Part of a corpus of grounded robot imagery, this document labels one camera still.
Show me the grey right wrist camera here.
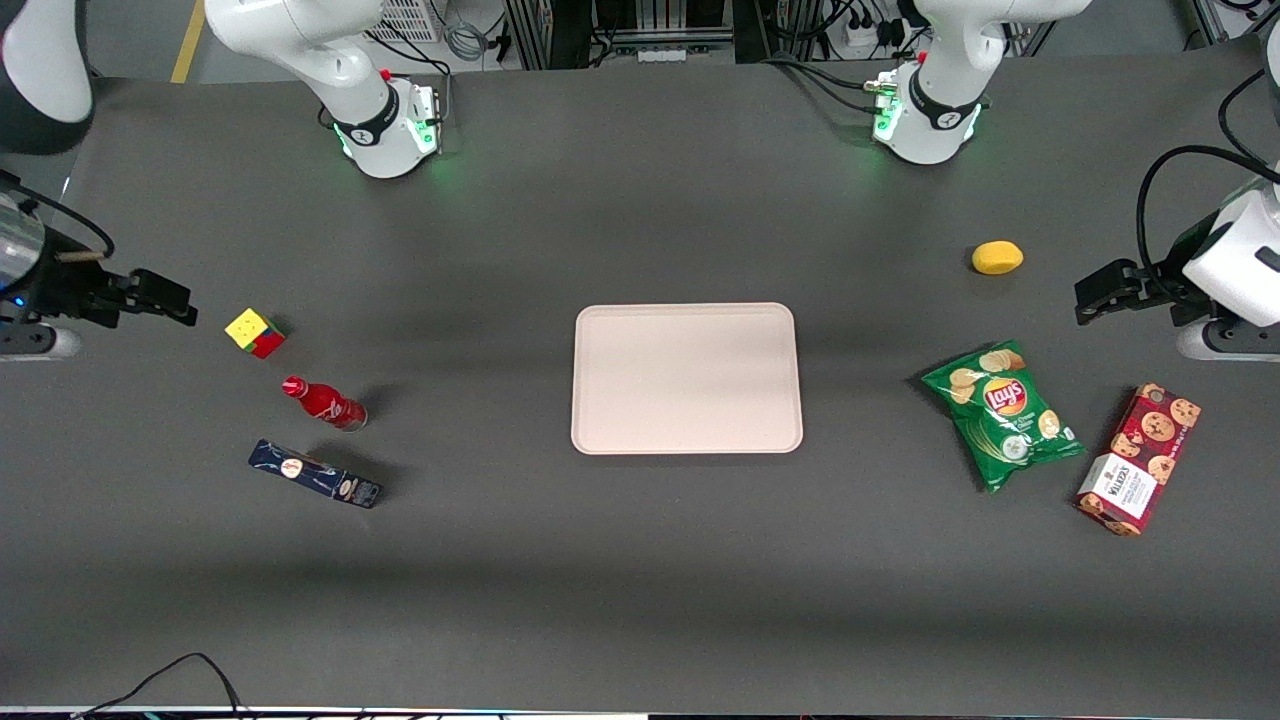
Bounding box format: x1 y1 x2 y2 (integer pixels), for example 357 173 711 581
0 325 82 362

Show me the grey coiled cable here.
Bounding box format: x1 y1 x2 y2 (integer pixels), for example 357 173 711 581
443 18 493 63

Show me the beige plastic tray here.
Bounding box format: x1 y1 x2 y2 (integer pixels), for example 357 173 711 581
570 302 805 456

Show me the red coke bottle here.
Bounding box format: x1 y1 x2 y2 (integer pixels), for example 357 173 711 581
281 375 369 432

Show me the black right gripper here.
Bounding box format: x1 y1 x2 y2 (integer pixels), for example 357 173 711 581
0 232 199 329

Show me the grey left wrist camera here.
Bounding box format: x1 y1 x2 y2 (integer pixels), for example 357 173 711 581
1176 320 1280 363

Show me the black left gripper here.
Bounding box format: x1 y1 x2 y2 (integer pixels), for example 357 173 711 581
1075 214 1219 327

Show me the black cable loop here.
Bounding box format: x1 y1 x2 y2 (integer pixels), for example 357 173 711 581
70 652 247 720

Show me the white vented box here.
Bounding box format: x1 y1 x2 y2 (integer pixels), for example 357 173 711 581
372 0 443 44

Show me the green lays chips bag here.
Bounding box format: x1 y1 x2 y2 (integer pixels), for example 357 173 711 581
920 339 1088 495

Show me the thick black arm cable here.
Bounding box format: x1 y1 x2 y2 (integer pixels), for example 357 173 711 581
1136 145 1280 293

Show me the yellow lemon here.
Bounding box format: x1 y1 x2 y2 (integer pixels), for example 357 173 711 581
971 240 1025 276

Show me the black base cable bundle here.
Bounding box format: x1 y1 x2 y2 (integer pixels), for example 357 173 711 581
762 52 885 117

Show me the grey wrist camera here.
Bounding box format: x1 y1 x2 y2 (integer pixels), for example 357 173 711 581
1176 320 1280 363
0 325 82 362

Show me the red cookie box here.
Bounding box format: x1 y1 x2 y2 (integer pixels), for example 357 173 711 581
1074 382 1203 538

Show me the dark blue long box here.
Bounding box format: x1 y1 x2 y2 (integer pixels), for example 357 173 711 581
247 438 385 510

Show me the colourful rubik's cube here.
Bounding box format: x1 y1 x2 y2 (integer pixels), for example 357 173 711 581
224 307 288 360

